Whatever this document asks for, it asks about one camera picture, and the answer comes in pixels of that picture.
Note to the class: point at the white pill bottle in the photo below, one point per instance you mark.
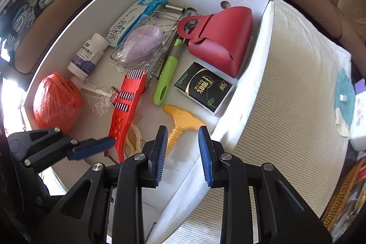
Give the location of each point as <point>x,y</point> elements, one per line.
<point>85,56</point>

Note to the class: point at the striped white cloth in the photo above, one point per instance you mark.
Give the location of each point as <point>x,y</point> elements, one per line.
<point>300,95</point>

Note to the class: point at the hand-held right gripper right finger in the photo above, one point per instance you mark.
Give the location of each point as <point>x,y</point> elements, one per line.
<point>206,158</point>

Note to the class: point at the red leather pouch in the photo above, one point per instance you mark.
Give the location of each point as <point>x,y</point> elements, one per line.
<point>223,41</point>

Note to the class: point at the white blue wipes packet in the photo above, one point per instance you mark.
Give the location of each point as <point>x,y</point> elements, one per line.
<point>131,21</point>

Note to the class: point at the red plastic grater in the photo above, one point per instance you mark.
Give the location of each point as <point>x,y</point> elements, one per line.
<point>130,95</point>

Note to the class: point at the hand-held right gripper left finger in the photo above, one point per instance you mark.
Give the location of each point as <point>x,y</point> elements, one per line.
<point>155,158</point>

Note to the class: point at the red twine ball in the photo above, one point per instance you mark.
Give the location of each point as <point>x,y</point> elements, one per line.
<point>57,102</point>

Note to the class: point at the black gold box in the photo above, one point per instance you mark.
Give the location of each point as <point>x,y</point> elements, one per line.
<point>204,86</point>

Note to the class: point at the white tissue box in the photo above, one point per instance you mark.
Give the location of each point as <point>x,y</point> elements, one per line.
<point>359,124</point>

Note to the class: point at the clear plastic wrapped item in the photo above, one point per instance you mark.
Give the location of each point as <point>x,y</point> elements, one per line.
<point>97,95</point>

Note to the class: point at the teal bath mitt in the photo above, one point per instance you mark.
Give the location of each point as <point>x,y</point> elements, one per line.
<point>344,92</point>

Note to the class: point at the brown cushioned chair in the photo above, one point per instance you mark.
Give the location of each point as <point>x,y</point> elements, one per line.
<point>57,18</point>

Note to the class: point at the white cardboard box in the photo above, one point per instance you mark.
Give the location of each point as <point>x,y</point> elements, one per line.
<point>251,66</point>

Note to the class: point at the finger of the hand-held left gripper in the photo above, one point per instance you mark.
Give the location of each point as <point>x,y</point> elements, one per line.
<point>91,146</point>

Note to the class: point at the wicker basket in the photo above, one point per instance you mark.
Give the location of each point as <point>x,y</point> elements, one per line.
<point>348,192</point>

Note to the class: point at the purple sponge in clear box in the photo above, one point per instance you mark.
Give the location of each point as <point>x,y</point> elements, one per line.
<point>141,44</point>

